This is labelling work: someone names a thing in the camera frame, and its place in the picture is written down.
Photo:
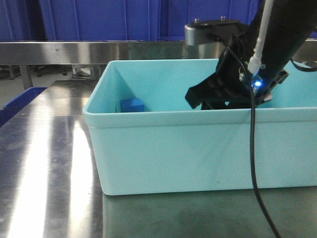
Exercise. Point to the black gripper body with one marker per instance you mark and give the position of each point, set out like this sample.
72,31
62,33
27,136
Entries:
232,86

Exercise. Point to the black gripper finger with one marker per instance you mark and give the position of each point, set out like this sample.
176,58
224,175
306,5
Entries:
203,94

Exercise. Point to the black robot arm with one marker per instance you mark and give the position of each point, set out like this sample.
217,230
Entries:
290,24

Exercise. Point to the blue cube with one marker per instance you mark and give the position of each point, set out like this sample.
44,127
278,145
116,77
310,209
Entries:
132,105

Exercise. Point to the blue crate upper shelf right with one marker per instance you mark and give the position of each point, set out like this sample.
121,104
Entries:
175,14

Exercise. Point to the blue crate shelf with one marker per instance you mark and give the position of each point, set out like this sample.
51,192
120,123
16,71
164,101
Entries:
101,20
21,20
175,14

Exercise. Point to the blue crate upper shelf middle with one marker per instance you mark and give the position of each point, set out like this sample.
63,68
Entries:
101,20

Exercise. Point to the blue crate upper shelf left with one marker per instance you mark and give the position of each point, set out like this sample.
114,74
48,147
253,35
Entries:
21,20

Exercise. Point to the light turquoise plastic bin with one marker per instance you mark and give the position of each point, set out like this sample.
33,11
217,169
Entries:
171,147

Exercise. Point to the blue bin beside table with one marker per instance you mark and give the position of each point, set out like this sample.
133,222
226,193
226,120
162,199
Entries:
11,108

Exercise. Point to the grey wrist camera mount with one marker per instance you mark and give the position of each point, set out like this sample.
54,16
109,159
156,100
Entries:
221,30

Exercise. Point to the stainless steel shelf rail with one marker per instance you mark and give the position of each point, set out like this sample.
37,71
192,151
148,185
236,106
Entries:
39,53

